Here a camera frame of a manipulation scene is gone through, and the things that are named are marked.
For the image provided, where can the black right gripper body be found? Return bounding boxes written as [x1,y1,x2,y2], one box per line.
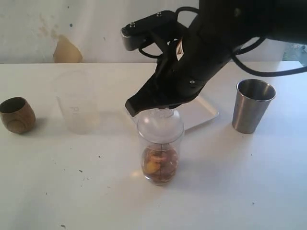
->
[155,36,230,105]

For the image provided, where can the clear dome shaker lid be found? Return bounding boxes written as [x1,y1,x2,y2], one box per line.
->
[137,108,184,144]

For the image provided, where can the clear plastic shaker cup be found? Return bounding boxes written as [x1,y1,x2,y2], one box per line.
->
[139,133,184,185]

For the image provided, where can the stainless steel cup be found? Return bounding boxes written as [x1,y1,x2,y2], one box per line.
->
[232,79,276,134]

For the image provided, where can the brown contents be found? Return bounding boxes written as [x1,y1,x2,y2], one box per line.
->
[141,145,179,185]

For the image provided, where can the brown wooden cup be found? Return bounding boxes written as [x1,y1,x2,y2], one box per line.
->
[0,97,36,134]

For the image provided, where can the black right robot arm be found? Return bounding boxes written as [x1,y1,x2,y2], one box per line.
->
[121,0,307,116]

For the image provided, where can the white rectangular tray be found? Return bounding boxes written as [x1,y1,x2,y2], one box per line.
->
[176,96,219,131]

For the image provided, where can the translucent white plastic cup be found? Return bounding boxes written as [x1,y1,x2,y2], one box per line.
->
[52,70,100,134]

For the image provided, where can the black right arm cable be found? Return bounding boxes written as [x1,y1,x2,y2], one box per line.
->
[138,6,307,77]

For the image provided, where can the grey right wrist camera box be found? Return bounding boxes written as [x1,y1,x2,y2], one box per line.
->
[121,10,187,51]

